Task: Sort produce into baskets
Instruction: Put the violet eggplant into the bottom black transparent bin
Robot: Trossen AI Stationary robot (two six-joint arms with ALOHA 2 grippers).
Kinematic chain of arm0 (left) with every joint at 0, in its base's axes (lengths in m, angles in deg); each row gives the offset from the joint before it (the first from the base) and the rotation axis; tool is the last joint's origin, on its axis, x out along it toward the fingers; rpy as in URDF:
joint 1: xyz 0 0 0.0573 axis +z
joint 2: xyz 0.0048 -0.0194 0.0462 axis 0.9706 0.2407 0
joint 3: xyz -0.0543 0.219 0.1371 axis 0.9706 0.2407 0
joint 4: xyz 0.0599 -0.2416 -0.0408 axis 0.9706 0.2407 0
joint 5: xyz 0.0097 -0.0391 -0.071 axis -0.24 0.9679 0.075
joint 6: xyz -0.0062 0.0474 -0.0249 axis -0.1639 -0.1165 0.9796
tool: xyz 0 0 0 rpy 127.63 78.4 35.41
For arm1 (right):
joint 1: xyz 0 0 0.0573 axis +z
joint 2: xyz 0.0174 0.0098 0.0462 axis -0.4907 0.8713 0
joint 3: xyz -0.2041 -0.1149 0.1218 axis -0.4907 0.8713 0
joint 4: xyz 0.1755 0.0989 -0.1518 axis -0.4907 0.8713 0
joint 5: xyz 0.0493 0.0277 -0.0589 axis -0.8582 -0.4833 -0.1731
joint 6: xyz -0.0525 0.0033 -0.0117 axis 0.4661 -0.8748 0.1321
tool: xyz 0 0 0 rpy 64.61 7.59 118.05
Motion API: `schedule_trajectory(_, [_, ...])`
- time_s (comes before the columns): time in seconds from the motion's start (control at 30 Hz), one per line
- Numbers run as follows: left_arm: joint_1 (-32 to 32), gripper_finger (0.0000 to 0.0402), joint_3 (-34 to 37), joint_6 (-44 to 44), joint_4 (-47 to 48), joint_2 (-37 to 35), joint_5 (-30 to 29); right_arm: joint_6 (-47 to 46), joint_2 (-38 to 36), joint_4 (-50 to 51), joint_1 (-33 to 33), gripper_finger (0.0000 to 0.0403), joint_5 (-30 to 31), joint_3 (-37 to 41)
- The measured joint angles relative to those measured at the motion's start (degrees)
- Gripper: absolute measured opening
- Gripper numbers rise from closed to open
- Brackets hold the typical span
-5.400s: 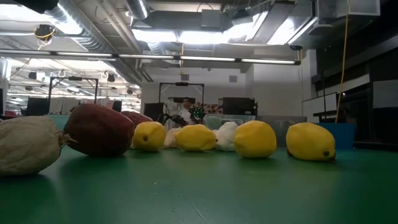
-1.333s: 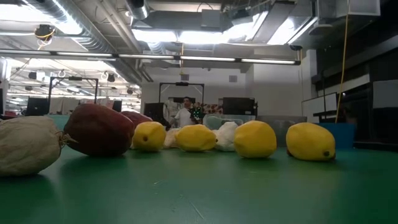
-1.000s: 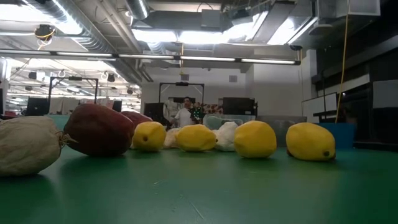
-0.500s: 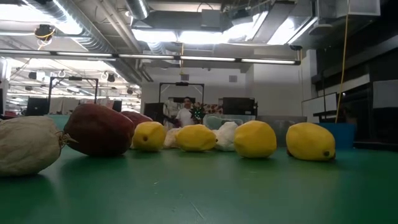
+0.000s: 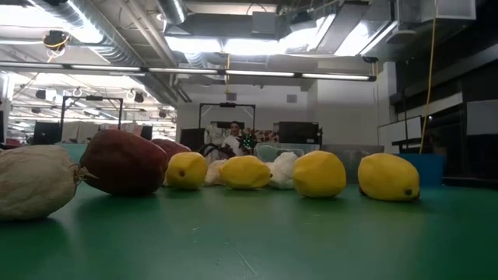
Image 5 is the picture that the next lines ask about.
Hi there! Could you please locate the yellow lemon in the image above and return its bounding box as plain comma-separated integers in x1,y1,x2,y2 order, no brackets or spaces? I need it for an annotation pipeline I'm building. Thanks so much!
219,155,272,191
165,151,209,191
357,152,422,203
292,150,348,199

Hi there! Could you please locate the black box cabinet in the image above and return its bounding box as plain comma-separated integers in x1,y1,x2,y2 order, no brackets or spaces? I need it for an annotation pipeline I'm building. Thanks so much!
278,121,323,145

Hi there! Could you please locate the whiteboard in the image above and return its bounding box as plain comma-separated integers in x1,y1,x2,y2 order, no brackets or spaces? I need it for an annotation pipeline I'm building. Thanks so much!
377,115,423,149

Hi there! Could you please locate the black yellow ceiling reel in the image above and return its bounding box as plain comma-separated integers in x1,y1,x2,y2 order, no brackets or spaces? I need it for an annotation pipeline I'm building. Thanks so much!
41,30,72,54

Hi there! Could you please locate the person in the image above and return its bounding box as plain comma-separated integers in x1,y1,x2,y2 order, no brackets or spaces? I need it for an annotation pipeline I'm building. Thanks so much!
220,121,254,157

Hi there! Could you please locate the black monitor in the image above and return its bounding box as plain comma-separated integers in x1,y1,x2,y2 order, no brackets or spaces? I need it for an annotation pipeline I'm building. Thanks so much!
33,121,62,145
180,128,206,153

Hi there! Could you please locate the long LED light bar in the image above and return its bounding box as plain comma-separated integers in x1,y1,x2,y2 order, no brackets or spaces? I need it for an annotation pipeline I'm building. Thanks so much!
0,61,377,82

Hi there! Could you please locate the teal plastic basket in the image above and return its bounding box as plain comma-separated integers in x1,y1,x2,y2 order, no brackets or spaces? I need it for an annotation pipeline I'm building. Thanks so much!
58,143,89,163

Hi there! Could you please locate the blue plastic basket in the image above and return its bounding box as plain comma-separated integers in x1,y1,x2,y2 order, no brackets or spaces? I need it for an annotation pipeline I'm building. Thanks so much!
398,152,447,187

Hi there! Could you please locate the yellow hanging cable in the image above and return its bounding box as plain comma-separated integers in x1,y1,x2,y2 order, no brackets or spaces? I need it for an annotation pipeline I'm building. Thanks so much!
419,0,439,155

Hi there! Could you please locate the dark red apple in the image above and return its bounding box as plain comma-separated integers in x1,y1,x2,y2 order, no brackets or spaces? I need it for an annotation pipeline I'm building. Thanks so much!
79,129,170,197

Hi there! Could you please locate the red apple with yellow patch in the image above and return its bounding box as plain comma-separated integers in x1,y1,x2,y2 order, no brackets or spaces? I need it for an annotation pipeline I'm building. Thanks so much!
150,138,192,161

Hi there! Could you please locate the silver ventilation duct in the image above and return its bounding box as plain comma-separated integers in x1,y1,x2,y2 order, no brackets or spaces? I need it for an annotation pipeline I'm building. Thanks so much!
155,0,188,25

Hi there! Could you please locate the bright white garlic bulb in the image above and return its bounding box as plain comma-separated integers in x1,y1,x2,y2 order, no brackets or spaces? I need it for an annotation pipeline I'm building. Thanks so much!
266,151,299,191

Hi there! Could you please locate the green table mat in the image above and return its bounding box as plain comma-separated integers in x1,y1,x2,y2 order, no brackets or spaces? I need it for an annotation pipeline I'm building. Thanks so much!
0,181,498,280

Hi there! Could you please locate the black background gantry frame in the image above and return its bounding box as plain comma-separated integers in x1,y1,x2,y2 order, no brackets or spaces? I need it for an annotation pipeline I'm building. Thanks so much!
198,102,257,156
60,96,125,134

